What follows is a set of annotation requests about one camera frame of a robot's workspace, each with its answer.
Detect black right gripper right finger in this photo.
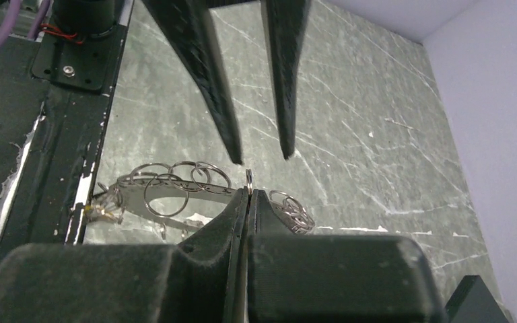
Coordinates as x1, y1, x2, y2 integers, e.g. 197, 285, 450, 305
246, 190, 447, 322

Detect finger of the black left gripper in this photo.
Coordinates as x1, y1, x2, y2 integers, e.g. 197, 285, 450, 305
143, 0, 243, 165
261, 1, 312, 160

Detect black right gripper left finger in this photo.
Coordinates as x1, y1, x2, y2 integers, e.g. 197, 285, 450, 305
0, 189, 249, 322

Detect round metal key organizer disc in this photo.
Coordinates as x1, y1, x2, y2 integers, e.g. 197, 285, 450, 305
86, 160, 316, 242

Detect yellow key tag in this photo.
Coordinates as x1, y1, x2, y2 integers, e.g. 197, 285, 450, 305
83, 203, 123, 226

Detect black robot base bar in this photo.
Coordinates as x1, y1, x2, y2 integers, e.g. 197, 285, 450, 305
0, 1, 133, 262

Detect large black flat box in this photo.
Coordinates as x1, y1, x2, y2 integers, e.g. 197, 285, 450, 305
445, 275, 510, 323

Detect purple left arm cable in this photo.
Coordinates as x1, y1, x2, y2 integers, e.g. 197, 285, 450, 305
0, 0, 52, 70

